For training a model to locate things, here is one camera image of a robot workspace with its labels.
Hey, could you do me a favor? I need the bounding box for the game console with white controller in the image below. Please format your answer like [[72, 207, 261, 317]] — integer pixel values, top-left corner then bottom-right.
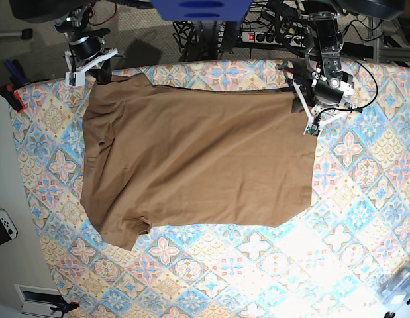
[[0, 209, 18, 246]]

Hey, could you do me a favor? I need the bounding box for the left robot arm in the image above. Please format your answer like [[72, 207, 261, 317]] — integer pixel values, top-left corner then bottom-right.
[[284, 11, 358, 137]]

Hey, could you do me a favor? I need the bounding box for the white power strip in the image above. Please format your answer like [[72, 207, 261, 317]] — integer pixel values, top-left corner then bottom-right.
[[240, 31, 305, 48]]

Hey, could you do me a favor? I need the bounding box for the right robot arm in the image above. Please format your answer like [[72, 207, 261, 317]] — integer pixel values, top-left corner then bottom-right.
[[54, 3, 119, 87]]

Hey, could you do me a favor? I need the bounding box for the patterned tablecloth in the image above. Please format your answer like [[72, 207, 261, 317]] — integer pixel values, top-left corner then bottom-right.
[[11, 61, 410, 317]]

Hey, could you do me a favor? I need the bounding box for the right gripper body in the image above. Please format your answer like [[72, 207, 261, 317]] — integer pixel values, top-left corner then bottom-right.
[[64, 36, 121, 87]]

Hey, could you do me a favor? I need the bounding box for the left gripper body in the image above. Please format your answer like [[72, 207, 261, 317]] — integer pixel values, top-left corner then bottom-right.
[[285, 71, 362, 136]]

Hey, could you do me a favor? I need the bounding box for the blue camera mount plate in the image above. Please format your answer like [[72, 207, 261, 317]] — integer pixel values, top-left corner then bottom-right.
[[151, 0, 252, 21]]

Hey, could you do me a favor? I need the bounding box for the brown t-shirt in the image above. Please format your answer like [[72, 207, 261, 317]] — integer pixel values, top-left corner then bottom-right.
[[80, 74, 316, 250]]

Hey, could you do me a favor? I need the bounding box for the white floor vent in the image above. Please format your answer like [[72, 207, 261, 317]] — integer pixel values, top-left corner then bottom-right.
[[14, 284, 64, 317]]

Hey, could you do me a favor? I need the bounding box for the red and black clamp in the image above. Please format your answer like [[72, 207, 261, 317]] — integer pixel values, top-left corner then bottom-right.
[[0, 85, 25, 113]]

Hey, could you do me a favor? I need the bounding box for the black clamp at bottom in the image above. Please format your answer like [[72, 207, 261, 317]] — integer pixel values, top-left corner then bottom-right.
[[50, 301, 79, 316]]

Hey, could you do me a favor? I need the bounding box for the clear plastic box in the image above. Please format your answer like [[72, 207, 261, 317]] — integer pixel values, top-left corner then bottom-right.
[[376, 261, 410, 312]]

